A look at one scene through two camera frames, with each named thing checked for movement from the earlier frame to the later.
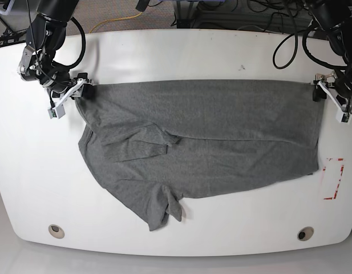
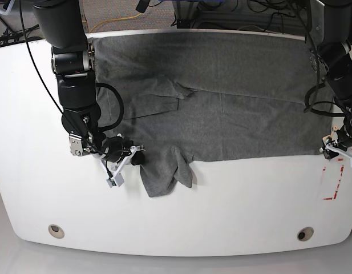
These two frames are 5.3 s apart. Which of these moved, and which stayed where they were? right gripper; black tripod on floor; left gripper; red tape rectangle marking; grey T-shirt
Moved: right gripper; left gripper; grey T-shirt
Stayed: red tape rectangle marking; black tripod on floor
